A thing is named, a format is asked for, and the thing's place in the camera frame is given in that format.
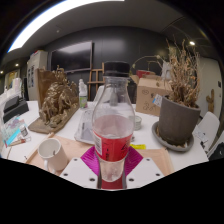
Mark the grey plant saucer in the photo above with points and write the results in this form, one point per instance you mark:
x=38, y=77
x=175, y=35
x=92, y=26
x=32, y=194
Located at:
x=158, y=138

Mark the small white cup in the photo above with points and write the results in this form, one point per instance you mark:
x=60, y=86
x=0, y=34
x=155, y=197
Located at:
x=138, y=122

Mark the printed newspaper sheets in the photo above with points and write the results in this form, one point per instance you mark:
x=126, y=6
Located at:
x=85, y=128

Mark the black wall screen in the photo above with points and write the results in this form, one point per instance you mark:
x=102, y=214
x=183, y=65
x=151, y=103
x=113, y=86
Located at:
x=71, y=56

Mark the white plaster torso statue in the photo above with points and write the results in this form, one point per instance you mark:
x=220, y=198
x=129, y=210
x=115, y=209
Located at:
x=166, y=70

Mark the brown cardboard box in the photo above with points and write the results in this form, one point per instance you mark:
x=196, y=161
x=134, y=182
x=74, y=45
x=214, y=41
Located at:
x=148, y=96

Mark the red and wood marker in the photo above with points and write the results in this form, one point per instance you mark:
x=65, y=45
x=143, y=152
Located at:
x=20, y=141

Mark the black flat box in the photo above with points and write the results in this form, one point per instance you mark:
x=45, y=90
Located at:
x=15, y=108

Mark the white plastic chair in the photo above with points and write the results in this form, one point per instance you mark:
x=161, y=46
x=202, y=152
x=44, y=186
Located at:
x=98, y=93
x=210, y=125

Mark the clear bottle with red label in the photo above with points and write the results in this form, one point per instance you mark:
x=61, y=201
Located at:
x=113, y=133

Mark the grey pot with dried plant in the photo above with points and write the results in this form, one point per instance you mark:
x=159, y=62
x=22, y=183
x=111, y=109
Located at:
x=178, y=121

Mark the beige wooden drawing board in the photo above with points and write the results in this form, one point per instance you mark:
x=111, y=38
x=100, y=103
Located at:
x=75, y=146

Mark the wooden easel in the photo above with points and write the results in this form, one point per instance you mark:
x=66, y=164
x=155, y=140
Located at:
x=96, y=78

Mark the small paint jar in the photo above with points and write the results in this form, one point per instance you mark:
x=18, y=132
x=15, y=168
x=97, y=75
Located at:
x=23, y=131

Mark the small yellow tag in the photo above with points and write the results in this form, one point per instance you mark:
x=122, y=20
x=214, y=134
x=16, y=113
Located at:
x=138, y=146

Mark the red box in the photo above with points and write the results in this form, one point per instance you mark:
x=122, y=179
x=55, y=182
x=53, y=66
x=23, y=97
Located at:
x=145, y=73

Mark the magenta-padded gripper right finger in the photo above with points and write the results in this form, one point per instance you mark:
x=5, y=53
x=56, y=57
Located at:
x=146, y=170

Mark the colourful book stack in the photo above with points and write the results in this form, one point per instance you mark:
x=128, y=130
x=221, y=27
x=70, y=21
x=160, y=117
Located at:
x=11, y=131

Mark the white ceramic mug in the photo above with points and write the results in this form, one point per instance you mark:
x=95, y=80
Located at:
x=55, y=155

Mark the wooden figure statue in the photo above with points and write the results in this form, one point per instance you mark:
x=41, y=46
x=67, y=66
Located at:
x=210, y=100

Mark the long ceiling light panel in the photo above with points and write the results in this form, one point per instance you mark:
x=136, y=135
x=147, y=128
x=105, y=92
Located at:
x=50, y=18

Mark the white bottle with green label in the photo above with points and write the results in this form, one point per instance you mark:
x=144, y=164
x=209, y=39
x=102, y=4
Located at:
x=83, y=96

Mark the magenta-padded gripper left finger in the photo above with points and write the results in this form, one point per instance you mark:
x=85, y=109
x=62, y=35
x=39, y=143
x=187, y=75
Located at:
x=78, y=170

